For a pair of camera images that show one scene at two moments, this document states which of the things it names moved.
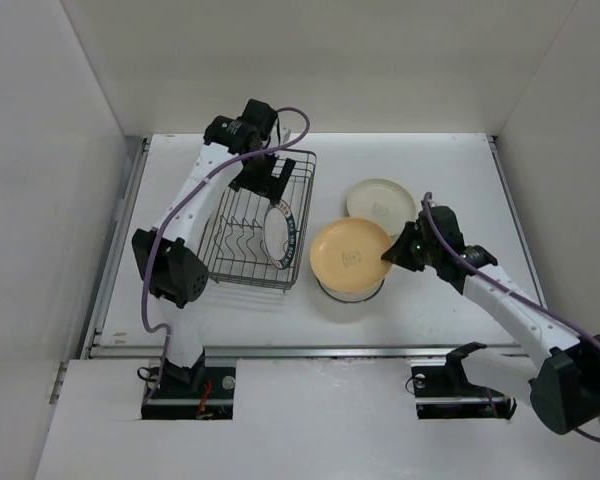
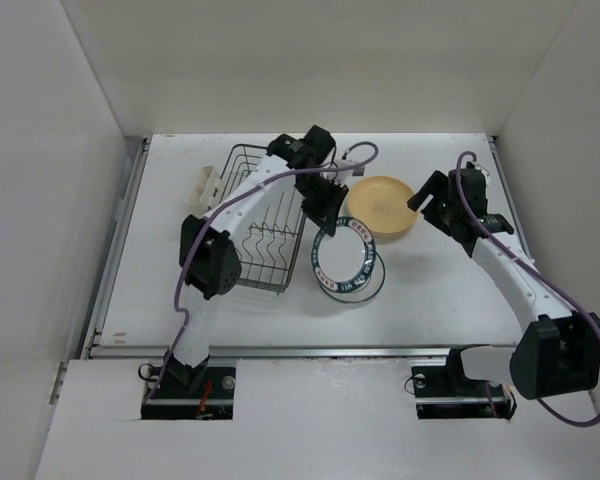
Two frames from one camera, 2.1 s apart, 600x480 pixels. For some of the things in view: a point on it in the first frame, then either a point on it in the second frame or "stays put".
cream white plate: (382, 202) to (391, 236)
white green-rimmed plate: (352, 296) stays put
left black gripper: (268, 185) to (325, 214)
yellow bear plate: (380, 234) stays put
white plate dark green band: (279, 234) to (342, 263)
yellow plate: (346, 255) to (379, 205)
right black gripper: (397, 252) to (438, 185)
